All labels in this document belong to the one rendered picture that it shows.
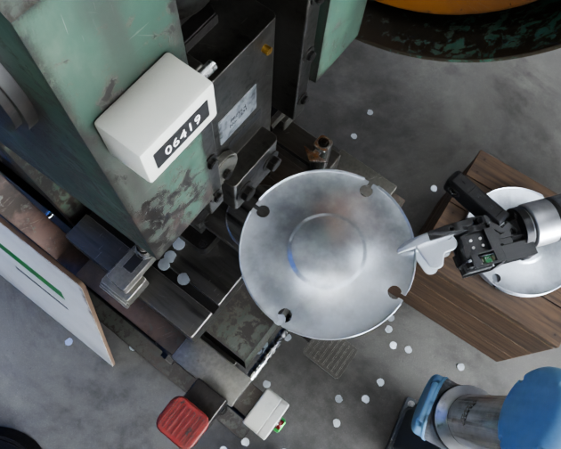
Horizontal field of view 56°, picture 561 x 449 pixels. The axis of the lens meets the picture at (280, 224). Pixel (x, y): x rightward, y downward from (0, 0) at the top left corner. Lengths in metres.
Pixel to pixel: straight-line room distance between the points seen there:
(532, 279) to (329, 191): 0.71
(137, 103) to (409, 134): 1.65
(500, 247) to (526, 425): 0.33
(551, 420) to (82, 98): 0.51
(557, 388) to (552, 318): 0.86
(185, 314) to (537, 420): 0.57
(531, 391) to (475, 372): 1.09
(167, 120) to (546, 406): 0.48
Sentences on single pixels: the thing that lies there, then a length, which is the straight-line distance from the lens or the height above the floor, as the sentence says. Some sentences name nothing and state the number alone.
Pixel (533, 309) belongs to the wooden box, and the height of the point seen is 0.35.
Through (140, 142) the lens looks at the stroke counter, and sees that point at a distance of 0.34.
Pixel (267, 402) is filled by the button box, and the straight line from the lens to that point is 1.00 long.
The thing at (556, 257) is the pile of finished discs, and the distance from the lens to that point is 1.51.
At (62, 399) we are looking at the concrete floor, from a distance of 1.72.
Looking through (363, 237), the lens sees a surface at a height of 0.80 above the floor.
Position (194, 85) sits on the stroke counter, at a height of 1.34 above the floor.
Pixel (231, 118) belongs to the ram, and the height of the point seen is 1.07.
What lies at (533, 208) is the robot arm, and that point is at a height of 0.85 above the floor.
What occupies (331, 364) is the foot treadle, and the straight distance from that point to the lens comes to 1.48.
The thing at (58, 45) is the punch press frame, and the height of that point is 1.40.
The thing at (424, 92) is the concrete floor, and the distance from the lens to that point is 2.06.
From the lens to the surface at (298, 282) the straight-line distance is 0.86.
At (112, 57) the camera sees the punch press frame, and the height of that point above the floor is 1.37.
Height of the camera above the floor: 1.62
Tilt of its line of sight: 70 degrees down
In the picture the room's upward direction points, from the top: 7 degrees clockwise
